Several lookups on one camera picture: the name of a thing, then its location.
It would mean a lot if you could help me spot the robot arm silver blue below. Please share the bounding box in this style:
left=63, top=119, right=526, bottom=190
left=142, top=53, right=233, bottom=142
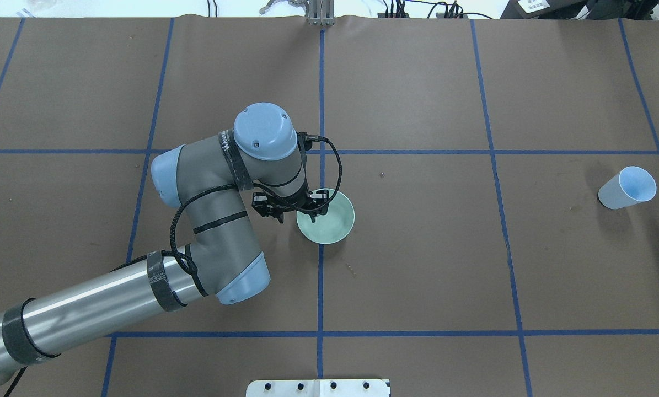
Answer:
left=0, top=103, right=335, bottom=386

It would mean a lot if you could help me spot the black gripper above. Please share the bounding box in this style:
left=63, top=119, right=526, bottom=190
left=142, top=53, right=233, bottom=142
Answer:
left=273, top=190, right=330, bottom=223

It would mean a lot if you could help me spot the light blue plastic cup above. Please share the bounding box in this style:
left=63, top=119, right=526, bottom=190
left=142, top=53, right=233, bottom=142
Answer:
left=597, top=166, right=657, bottom=210

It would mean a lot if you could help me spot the aluminium frame post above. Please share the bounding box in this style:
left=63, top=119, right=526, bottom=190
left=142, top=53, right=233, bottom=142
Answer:
left=305, top=0, right=336, bottom=27

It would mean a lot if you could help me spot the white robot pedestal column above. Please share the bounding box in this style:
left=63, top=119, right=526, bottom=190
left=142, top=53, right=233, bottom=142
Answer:
left=245, top=378, right=392, bottom=396

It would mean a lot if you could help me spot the mint green bowl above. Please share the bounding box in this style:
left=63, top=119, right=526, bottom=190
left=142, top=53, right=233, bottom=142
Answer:
left=296, top=192, right=356, bottom=245

